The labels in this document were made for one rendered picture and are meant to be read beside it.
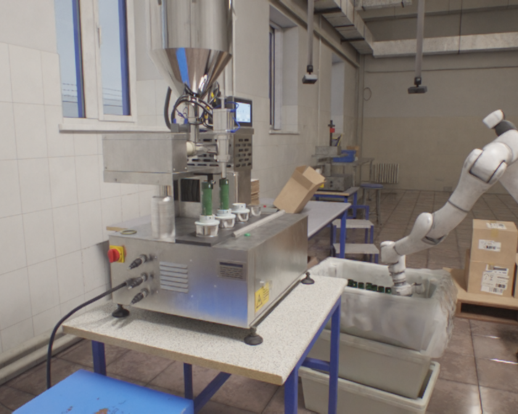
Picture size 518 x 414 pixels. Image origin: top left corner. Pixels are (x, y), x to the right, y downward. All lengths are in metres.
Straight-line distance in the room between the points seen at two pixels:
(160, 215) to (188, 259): 0.16
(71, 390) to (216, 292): 0.51
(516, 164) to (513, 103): 9.84
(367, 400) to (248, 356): 1.03
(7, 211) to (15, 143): 0.36
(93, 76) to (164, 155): 2.43
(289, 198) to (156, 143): 1.88
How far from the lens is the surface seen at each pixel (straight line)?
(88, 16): 3.73
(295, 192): 3.04
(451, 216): 1.58
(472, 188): 1.55
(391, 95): 11.52
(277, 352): 1.22
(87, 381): 1.47
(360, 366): 2.08
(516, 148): 1.70
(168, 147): 1.28
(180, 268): 1.29
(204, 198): 1.26
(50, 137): 2.80
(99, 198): 3.09
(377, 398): 2.09
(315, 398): 2.26
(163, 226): 1.32
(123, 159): 1.38
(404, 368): 2.01
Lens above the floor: 1.33
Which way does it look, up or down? 9 degrees down
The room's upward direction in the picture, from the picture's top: straight up
